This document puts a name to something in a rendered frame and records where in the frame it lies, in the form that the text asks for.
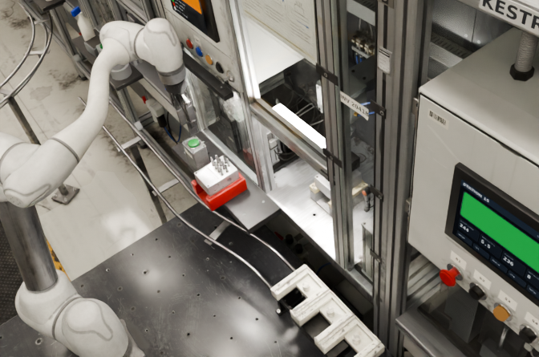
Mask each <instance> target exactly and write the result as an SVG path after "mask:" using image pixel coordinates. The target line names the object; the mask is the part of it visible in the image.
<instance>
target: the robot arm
mask: <svg viewBox="0 0 539 357"><path fill-rule="evenodd" d="M99 38H100V42H101V43H102V45H103V49H102V51H101V52H100V54H99V56H98V57H97V59H96V60H95V62H94V65H93V67H92V70H91V79H90V86H89V92H88V97H87V106H86V108H85V110H84V112H83V114H82V115H81V116H80V117H79V118H78V119H77V120H76V121H75V122H74V123H72V124H70V125H69V126H67V127H66V128H64V129H63V130H62V131H61V132H58V133H57V134H55V135H54V136H52V137H51V138H50V139H49V140H47V141H46V142H45V143H44V144H42V145H41V146H40V145H38V144H29V143H27V142H26V141H25V140H23V139H20V138H18V137H17V136H12V135H10V134H7V133H5V132H0V220H1V223H2V226H3V229H4V230H5V233H6V236H7V239H8V241H9V243H10V247H11V249H12V252H13V254H14V258H15V260H16V262H17V264H18V268H19V270H20V273H21V275H22V279H23V283H22V285H21V286H20V288H19V290H18V292H17V294H16V297H15V307H16V311H17V312H18V315H19V317H20V318H21V320H22V321H23V322H24V323H26V324H27V325H28V326H30V327H32V328H33V329H35V330H36V331H38V332H39V333H41V334H43V335H45V336H47V337H49V338H51V339H54V340H56V341H58V342H60V343H61V344H62V345H64V346H65V347H66V348H68V349H69V350H70V351H72V352H73V353H74V354H76V355H78V356H79V357H145V353H144V352H143V351H142V350H141V349H139V348H138V346H137V345H136V343H135V341H134V339H133V338H132V337H131V335H130V333H129V332H128V329H127V327H126V322H125V321H124V320H123V319H119V318H118V317H117V316H116V314H115V313H114V311H113V310H112V309H111V308H110V307H109V306H108V305H107V304H106V303H104V302H102V301H100V300H97V299H93V298H83V297H82V296H80V295H79V294H78V293H77V291H76V289H75V288H74V287H73V285H72V284H71V282H70V281H69V279H68V277H67V276H66V275H65V273H64V272H62V271H61V270H57V269H56V268H55V264H54V262H53V259H52V256H51V252H50V249H49V246H48V244H47V240H46V237H45V234H44V232H43V228H42V225H41V222H40V219H39V215H38V212H37V209H36V207H35V204H37V203H39V202H40V201H42V200H44V199H45V198H47V197H48V196H50V195H51V194H52V193H53V192H54V191H55V190H56V189H57V188H58V187H59V186H60V185H61V184H62V183H63V182H64V181H65V180H66V179H67V178H68V177H69V176H70V175H71V173H72V172H73V170H74V169H75V167H76V166H77V165H78V163H79V162H80V161H81V160H82V158H83V156H84V154H85V152H86V151H87V150H88V148H89V147H90V145H91V143H92V141H93V140H94V139H95V138H96V136H97V135H98V133H99V131H100V129H101V128H102V127H103V124H104V122H105V120H106V118H107V111H108V102H109V77H110V72H111V69H112V68H113V67H114V66H116V65H117V64H120V65H126V64H128V63H130V62H132V61H135V60H137V59H143V60H145V61H147V62H149V63H150V64H151V65H153V66H156V71H157V73H158V76H159V78H160V81H161V82H162V83H163V84H164V87H165V90H166V91H167V92H168V93H169V96H170V100H171V102H172V106H173V107H175V109H176V113H177V115H178V118H179V121H180V125H181V126H184V125H185V124H187V126H188V130H189V133H190V136H192V135H194V134H196V133H197V132H198V130H197V125H196V121H197V118H196V115H195V112H194V109H193V105H192V100H191V99H188V97H187V94H186V91H185V88H186V87H187V80H186V78H185V77H186V70H185V67H184V61H183V51H182V47H181V44H180V40H179V37H178V34H177V32H176V30H175V28H174V27H173V25H172V24H171V23H170V22H169V21H168V20H167V19H165V18H154V19H152V20H150V21H149V22H148V23H147V24H146V26H142V25H140V24H137V23H134V22H125V21H114V22H109V23H107V24H105V25H104V26H103V27H102V29H101V31H100V34H99Z"/></svg>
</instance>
